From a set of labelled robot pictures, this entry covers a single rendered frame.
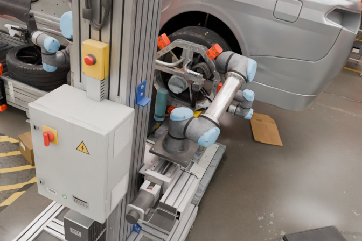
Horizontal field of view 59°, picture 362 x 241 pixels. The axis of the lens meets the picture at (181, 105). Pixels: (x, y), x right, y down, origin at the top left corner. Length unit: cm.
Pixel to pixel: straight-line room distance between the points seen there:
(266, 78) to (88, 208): 162
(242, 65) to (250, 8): 75
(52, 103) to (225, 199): 179
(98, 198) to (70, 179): 14
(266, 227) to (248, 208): 20
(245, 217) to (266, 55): 124
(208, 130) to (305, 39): 111
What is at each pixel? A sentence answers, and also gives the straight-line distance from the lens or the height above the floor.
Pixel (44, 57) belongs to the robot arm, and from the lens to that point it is 188.
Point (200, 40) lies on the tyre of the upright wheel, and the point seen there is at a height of 115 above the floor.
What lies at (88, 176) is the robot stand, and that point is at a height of 100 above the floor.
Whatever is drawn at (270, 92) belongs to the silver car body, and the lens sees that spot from 253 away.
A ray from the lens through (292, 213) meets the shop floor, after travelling 284.
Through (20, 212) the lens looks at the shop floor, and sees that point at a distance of 257.
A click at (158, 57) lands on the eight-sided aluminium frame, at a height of 96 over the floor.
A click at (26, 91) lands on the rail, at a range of 320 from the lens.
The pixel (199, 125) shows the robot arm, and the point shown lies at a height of 103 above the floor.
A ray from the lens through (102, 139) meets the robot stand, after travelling 114.
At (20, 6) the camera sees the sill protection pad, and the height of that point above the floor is 92.
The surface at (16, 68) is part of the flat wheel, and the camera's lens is 333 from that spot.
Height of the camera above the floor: 191
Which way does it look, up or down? 31 degrees down
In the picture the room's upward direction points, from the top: 10 degrees clockwise
